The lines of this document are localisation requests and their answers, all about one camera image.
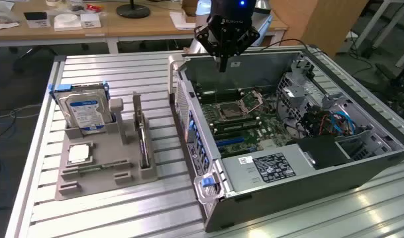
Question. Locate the blue plastic case latch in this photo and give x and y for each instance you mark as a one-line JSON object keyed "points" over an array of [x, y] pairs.
{"points": [[206, 183]]}

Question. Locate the white box with black label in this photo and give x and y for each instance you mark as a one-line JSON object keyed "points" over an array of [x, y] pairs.
{"points": [[36, 21]]}

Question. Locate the installed RAM stick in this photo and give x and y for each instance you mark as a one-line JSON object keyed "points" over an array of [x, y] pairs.
{"points": [[237, 122], [238, 127]]}

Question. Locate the clear plastic bag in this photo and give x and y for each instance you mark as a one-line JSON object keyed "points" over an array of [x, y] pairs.
{"points": [[1, 10]]}

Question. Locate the perforated metal disk bay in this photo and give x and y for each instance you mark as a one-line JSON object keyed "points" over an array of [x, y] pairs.
{"points": [[294, 94]]}

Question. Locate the wooden cabinet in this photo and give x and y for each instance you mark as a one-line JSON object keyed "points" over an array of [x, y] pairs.
{"points": [[321, 24]]}

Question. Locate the hard disk with blue bracket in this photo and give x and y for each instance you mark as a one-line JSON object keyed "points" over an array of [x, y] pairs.
{"points": [[83, 111]]}

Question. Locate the grey parts rack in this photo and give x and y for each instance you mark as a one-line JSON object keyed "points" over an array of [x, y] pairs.
{"points": [[102, 178]]}

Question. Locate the CPU socket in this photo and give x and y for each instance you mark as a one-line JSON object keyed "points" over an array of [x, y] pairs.
{"points": [[229, 111]]}

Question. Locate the green RAM stick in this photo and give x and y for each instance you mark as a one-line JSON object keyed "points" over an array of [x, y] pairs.
{"points": [[88, 169]]}

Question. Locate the dark open PC case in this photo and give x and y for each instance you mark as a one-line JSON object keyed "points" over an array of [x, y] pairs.
{"points": [[288, 198]]}

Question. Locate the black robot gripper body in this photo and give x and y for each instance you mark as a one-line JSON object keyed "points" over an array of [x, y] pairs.
{"points": [[230, 15]]}

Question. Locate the black round lamp base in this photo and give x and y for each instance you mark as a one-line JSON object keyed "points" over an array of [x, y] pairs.
{"points": [[132, 11]]}

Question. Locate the small paper label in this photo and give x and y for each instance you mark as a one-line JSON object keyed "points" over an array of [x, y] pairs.
{"points": [[7, 25]]}

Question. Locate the metal socket cover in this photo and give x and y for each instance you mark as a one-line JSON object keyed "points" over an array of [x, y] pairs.
{"points": [[253, 99]]}

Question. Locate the red small object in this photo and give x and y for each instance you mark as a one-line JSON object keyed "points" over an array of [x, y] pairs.
{"points": [[92, 8]]}

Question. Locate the white desk leg frame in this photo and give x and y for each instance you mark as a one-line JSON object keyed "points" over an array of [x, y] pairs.
{"points": [[373, 22]]}

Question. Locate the grey power supply unit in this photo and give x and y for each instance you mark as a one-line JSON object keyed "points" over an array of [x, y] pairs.
{"points": [[241, 173]]}

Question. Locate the stack of white papers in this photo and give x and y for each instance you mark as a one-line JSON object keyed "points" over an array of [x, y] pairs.
{"points": [[182, 22]]}

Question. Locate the brown cardboard box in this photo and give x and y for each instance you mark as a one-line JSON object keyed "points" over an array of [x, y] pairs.
{"points": [[189, 7]]}

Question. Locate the green motherboard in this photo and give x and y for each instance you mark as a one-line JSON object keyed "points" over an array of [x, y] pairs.
{"points": [[265, 134]]}

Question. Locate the plain white box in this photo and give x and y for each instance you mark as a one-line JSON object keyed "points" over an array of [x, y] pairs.
{"points": [[90, 21]]}

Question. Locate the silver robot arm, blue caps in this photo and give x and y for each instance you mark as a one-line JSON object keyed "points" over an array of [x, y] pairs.
{"points": [[198, 45]]}

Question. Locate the blue expansion slot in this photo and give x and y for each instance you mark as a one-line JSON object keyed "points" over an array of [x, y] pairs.
{"points": [[230, 141]]}

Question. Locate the black expansion slot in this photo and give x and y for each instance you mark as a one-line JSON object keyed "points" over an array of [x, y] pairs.
{"points": [[226, 136]]}

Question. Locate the silver CPU chip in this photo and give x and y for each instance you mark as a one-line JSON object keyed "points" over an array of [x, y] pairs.
{"points": [[79, 153]]}

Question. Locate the grey metal drive bracket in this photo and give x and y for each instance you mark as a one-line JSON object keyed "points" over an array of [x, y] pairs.
{"points": [[370, 138]]}

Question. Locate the wooden desk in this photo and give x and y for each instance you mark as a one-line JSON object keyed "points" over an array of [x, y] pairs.
{"points": [[139, 27]]}

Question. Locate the white box with round dish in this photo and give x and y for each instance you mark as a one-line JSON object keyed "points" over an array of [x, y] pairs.
{"points": [[67, 23]]}

